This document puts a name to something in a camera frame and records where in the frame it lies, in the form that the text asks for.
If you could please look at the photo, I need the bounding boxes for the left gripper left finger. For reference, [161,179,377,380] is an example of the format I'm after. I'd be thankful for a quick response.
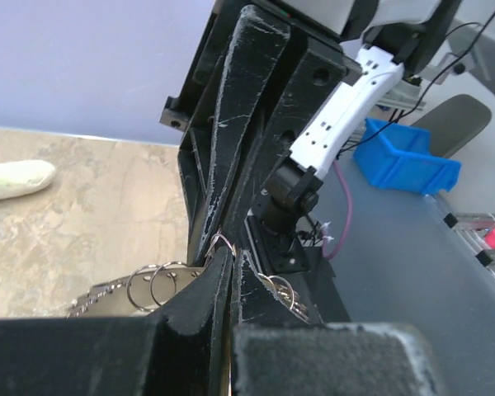
[0,249,233,395]

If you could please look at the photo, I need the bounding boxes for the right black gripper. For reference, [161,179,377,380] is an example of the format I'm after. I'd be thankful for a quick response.
[161,1,363,264]

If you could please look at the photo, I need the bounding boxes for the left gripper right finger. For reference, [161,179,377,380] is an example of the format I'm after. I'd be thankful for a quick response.
[229,248,438,396]

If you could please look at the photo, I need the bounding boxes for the metal disc with keyrings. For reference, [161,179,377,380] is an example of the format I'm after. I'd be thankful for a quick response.
[68,233,313,323]

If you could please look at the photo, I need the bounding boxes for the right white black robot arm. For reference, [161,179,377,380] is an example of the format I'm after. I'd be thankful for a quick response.
[161,1,460,266]

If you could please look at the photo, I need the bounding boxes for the blue plastic bin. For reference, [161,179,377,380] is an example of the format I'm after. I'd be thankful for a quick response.
[353,118,461,195]

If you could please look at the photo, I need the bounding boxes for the grey office chair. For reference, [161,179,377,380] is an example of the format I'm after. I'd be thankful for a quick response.
[412,94,492,158]

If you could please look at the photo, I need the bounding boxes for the white toy vegetable green leaves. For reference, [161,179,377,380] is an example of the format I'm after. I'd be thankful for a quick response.
[0,160,56,200]

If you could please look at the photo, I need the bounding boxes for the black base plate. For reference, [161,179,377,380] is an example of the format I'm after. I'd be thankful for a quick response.
[243,214,351,324]

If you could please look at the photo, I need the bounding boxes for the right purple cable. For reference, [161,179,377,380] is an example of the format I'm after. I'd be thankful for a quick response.
[321,160,355,261]

